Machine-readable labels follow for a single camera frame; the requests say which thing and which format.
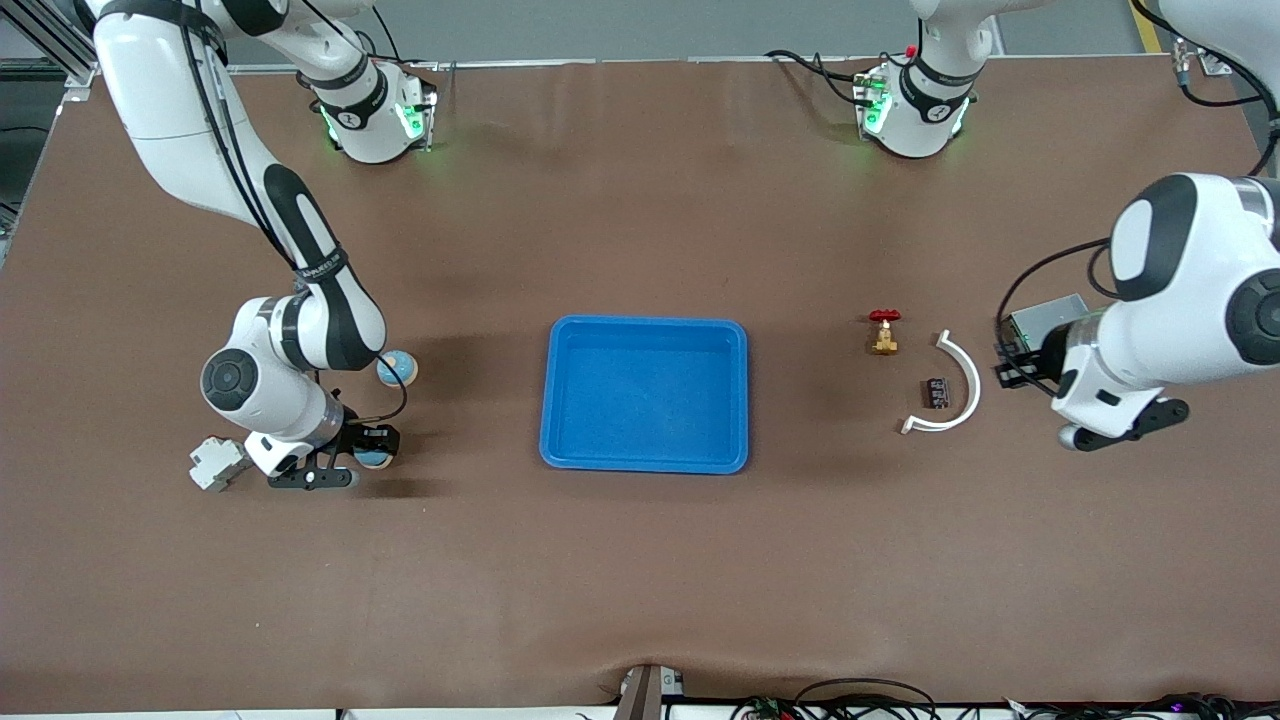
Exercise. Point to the aluminium frame profile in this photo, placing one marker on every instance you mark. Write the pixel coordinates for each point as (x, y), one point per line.
(1214, 66)
(45, 35)

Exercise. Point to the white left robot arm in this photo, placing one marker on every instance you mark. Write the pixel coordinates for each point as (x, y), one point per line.
(1180, 300)

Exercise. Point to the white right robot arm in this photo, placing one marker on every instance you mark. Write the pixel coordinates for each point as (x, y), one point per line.
(160, 100)

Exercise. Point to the dark brown cylindrical capacitor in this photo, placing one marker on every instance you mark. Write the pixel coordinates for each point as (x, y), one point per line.
(937, 393)

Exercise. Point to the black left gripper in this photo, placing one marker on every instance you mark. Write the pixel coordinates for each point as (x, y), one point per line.
(1047, 352)

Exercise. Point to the blue plastic tray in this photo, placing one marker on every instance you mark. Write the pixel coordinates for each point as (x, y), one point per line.
(645, 400)

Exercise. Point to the white circuit breaker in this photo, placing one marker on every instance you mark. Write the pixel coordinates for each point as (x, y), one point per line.
(212, 465)

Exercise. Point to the brown table cover mat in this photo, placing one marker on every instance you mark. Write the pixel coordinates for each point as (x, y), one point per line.
(640, 560)

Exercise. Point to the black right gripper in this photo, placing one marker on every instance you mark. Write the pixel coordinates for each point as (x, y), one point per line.
(356, 437)

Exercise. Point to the brass valve red handwheel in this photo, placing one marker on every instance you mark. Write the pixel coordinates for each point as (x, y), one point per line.
(884, 342)

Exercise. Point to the silver metal box module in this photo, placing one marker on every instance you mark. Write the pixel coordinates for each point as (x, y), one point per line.
(1050, 312)

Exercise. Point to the blue dome call bell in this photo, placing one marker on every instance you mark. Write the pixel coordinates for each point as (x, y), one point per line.
(402, 370)
(374, 459)

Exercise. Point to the white curved plastic clip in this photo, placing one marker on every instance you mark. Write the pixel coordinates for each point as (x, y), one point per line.
(972, 395)

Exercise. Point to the grey table edge bracket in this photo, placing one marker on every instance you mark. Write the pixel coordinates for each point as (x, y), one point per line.
(647, 695)

